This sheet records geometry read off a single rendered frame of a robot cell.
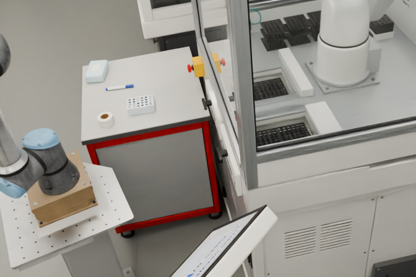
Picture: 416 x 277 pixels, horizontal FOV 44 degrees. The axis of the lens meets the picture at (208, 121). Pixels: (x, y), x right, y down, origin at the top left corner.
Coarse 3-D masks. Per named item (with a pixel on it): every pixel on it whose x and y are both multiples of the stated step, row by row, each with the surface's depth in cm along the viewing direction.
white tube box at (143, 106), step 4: (140, 96) 238; (144, 96) 238; (148, 96) 238; (152, 96) 237; (128, 100) 237; (132, 100) 237; (140, 100) 236; (144, 100) 236; (148, 100) 235; (152, 100) 235; (128, 104) 234; (136, 104) 234; (140, 104) 233; (144, 104) 233; (148, 104) 233; (152, 104) 232; (128, 108) 232; (132, 108) 232; (136, 108) 232; (140, 108) 232; (144, 108) 233; (148, 108) 233; (152, 108) 233; (128, 112) 233; (132, 112) 233; (136, 112) 233; (140, 112) 234; (144, 112) 234; (148, 112) 234
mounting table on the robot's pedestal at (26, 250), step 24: (96, 168) 209; (0, 192) 204; (120, 192) 197; (24, 216) 193; (96, 216) 189; (120, 216) 188; (24, 240) 184; (48, 240) 183; (72, 240) 182; (24, 264) 177
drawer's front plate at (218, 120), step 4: (208, 80) 220; (208, 84) 218; (208, 88) 215; (208, 92) 217; (212, 92) 213; (212, 96) 211; (212, 100) 209; (212, 104) 208; (216, 104) 206; (212, 108) 212; (216, 108) 204; (216, 112) 202; (216, 116) 202; (220, 116) 200; (216, 120) 205; (220, 120) 199; (216, 124) 209
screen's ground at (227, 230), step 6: (252, 216) 128; (234, 222) 139; (246, 222) 128; (222, 228) 144; (228, 228) 138; (234, 228) 132; (210, 234) 149; (216, 234) 143; (228, 234) 131; (222, 240) 131; (204, 246) 142; (216, 246) 130; (210, 252) 129; (204, 258) 128; (216, 258) 119; (210, 264) 119; (180, 270) 138; (192, 276) 122
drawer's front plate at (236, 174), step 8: (224, 128) 194; (224, 136) 191; (224, 144) 192; (232, 152) 184; (232, 160) 180; (232, 168) 180; (232, 176) 186; (240, 176) 175; (240, 184) 178; (240, 192) 180
